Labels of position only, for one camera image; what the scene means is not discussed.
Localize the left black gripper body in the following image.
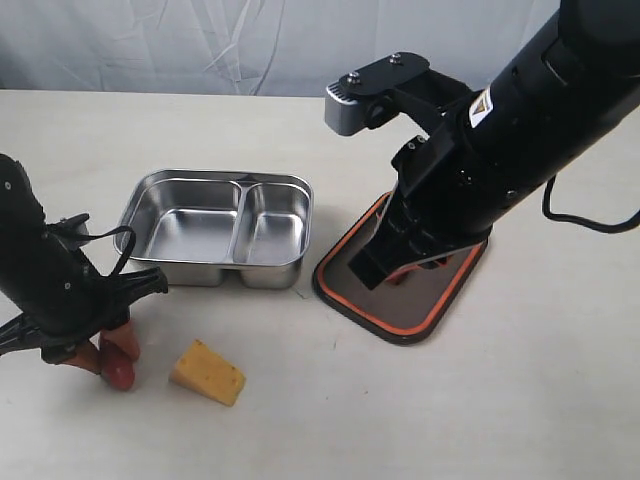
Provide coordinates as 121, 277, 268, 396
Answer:
1, 267, 168, 364

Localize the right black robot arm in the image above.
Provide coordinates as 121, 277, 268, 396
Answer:
340, 1, 639, 288

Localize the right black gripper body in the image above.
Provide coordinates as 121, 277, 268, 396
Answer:
348, 134, 500, 290

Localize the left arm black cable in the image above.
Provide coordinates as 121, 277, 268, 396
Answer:
47, 214, 137, 281

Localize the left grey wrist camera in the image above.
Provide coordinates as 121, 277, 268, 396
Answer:
57, 213, 90, 250

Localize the dark transparent lid orange seal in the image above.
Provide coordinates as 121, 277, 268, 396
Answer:
312, 192, 489, 345

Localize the yellow toy cheese wedge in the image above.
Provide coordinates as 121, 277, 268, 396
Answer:
169, 340, 246, 407

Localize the stainless steel lunch box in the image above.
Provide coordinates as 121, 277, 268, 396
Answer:
120, 169, 314, 290

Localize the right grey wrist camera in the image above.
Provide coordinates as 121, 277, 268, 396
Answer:
324, 52, 472, 137

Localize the red toy sausage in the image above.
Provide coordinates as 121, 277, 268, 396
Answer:
99, 332, 139, 391

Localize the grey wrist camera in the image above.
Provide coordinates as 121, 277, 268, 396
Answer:
324, 52, 472, 137
57, 213, 90, 250

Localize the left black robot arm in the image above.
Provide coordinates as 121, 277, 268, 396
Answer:
1, 155, 168, 373

